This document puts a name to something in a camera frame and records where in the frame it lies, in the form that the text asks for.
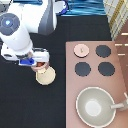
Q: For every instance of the white gripper blue trim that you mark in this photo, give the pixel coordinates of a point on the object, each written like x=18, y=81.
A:
x=24, y=55

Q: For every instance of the small pot with red contents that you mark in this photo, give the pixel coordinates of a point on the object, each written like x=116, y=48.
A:
x=41, y=67

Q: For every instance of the pink round pot lid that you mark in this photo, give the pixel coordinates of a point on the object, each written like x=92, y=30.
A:
x=81, y=50

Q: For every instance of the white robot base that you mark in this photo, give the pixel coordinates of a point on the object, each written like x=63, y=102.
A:
x=60, y=7

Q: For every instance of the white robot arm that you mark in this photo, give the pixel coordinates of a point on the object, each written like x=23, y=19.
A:
x=16, y=25

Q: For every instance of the beige round plate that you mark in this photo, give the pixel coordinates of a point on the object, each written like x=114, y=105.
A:
x=46, y=77

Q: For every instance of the black table mat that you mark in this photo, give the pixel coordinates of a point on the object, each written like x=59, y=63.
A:
x=24, y=103

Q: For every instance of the pink stove countertop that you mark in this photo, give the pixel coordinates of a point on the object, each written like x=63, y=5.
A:
x=100, y=68

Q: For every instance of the large grey mixing bowl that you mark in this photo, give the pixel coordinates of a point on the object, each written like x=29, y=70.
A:
x=96, y=107

